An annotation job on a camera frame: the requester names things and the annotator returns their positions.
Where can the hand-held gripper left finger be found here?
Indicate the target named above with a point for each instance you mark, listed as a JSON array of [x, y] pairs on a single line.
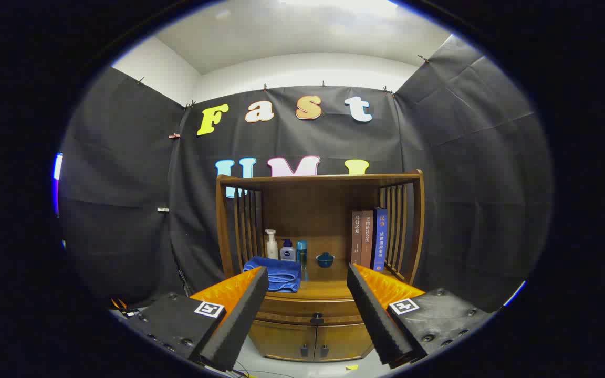
[[242, 320]]

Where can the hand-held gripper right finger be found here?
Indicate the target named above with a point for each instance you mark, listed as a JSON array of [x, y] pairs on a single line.
[[376, 320]]

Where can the wooden cabinet door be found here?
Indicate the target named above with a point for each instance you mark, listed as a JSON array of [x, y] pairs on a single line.
[[281, 338], [342, 341]]

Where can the wooden countertop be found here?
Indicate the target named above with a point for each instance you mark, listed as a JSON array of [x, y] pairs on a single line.
[[329, 289]]

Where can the wooden cabinet with slatted hutch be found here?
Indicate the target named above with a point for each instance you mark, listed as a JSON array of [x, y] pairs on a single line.
[[308, 210]]

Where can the folded blue towel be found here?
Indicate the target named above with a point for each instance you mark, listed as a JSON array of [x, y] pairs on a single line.
[[281, 273]]

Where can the white pump bottle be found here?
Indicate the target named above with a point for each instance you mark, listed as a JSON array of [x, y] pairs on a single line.
[[271, 249]]

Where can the blue book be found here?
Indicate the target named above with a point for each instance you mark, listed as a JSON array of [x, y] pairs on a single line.
[[380, 241]]

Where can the dark blue lidded teacup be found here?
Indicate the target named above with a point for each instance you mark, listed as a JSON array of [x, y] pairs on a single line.
[[325, 260]]

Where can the reddish brown book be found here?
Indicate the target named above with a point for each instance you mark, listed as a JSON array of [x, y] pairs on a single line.
[[367, 241]]

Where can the white bottle with blue cap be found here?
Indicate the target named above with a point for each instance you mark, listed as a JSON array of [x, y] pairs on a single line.
[[288, 253]]

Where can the dark brown book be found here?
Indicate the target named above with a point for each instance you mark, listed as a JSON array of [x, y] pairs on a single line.
[[357, 236]]

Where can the translucent blue bottle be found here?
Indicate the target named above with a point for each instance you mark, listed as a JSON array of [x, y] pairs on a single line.
[[301, 254]]

